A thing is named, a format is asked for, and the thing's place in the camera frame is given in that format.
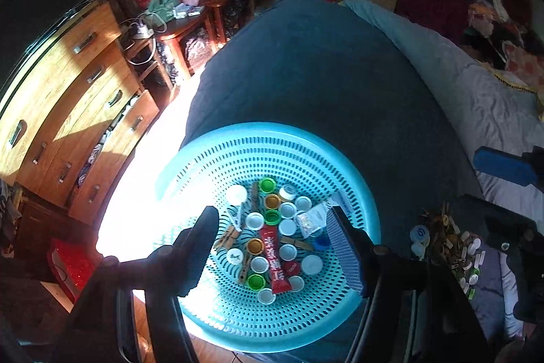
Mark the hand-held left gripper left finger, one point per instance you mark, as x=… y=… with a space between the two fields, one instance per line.
x=204 y=244

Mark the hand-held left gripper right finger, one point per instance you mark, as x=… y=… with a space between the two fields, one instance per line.
x=346 y=252

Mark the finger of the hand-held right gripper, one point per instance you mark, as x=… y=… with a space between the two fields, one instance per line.
x=501 y=220
x=501 y=167

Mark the wooden clothespin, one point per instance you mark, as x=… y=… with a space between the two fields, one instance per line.
x=296 y=242
x=227 y=239
x=255 y=197
x=246 y=265

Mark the small clear plastic bag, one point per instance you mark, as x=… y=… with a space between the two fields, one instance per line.
x=312 y=218

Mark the layer of sorted bottle caps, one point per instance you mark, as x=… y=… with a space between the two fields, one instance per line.
x=255 y=220

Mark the heap of mixed bottle caps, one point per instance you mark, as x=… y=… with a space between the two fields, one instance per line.
x=446 y=244

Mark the red sauce packet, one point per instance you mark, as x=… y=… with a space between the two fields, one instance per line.
x=274 y=256

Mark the light blue perforated plastic basket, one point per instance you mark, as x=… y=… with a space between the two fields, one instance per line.
x=255 y=150

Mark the lavender bed sheet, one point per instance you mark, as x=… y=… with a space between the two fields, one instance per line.
x=488 y=303

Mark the grey quilt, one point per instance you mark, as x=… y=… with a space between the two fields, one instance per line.
x=467 y=91

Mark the red box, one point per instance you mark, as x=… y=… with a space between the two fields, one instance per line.
x=70 y=267

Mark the pile of colourful clothes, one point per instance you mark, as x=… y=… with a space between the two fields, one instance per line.
x=497 y=18

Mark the teal blanket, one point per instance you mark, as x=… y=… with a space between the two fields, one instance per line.
x=340 y=91

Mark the maroon cloth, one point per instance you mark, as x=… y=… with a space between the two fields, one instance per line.
x=429 y=1

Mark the wooden dresser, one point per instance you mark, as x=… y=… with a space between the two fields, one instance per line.
x=63 y=91

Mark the reddish wooden side table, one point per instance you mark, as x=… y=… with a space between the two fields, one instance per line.
x=187 y=27

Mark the white power strip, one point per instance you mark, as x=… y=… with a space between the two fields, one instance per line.
x=142 y=32

